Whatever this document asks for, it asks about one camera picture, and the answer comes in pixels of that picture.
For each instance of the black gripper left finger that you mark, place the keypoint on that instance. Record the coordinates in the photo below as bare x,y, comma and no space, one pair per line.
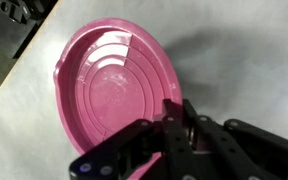
177,160

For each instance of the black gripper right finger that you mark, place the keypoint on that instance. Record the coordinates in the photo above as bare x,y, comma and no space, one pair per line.
235,159

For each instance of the pink plate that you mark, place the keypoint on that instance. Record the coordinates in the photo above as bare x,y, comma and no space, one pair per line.
111,73

